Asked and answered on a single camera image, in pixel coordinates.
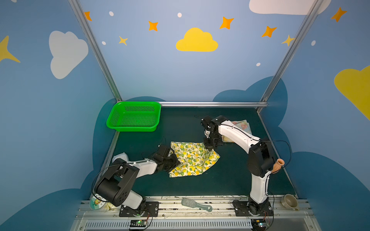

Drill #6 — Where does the green lemon print skirt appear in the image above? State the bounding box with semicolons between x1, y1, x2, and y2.
169;141;220;178

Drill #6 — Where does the pastel floral skirt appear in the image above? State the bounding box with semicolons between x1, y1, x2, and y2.
222;120;252;143

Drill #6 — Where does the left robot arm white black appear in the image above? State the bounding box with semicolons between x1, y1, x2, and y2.
92;153;181;210

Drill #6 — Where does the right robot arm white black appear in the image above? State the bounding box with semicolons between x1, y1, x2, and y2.
201;116;288;209

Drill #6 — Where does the green hair brush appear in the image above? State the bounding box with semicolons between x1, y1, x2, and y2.
181;198;213;212

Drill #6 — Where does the green plastic basket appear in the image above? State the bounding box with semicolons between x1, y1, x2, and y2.
106;102;161;132

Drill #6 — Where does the terracotta ribbed vase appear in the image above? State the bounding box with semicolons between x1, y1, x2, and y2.
271;158;285;174

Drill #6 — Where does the left controller circuit board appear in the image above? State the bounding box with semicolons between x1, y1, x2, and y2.
129;219;148;231

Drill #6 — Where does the controller circuit board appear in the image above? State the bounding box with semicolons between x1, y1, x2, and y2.
251;219;267;231
129;219;148;231

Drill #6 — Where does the round clear jar green lid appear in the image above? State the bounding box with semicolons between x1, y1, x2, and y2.
89;198;112;212

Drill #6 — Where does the right controller circuit board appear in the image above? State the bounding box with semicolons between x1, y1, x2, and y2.
251;219;267;231

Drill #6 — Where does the beige ceramic cup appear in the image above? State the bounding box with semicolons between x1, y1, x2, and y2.
281;194;300;211

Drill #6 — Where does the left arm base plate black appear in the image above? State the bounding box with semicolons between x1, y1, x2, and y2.
119;201;159;218

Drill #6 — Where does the aluminium rail base frame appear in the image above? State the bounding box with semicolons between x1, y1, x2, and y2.
71;195;321;231

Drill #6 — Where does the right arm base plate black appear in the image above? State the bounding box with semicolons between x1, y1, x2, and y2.
232;200;274;217

